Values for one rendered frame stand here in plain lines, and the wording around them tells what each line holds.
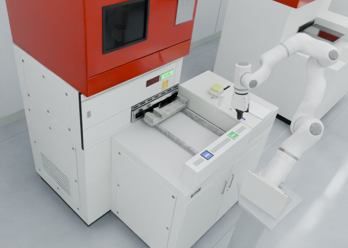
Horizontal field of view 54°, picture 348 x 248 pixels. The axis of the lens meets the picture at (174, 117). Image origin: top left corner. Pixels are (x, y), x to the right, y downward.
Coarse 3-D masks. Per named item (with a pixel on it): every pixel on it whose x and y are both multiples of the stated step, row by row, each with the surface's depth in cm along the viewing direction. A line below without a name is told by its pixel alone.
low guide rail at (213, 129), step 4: (184, 108) 240; (184, 112) 239; (188, 112) 237; (188, 116) 238; (192, 116) 236; (196, 116) 234; (196, 120) 234; (200, 120) 232; (204, 124) 231; (208, 124) 229; (208, 128) 230; (212, 128) 227; (216, 128) 227; (216, 132) 226; (220, 132) 224; (220, 136) 225
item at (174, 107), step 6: (174, 102) 240; (180, 102) 241; (162, 108) 232; (168, 108) 233; (174, 108) 234; (180, 108) 236; (156, 114) 226; (168, 114) 228; (144, 120) 222; (162, 120) 226
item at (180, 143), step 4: (156, 124) 223; (156, 128) 223; (160, 128) 220; (164, 128) 220; (164, 132) 219; (168, 132) 218; (168, 136) 218; (172, 136) 215; (172, 140) 217; (176, 140) 214; (180, 140) 213; (180, 144) 213; (184, 144) 211; (184, 148) 212; (188, 148) 209; (192, 148) 209; (192, 152) 208; (196, 152) 206
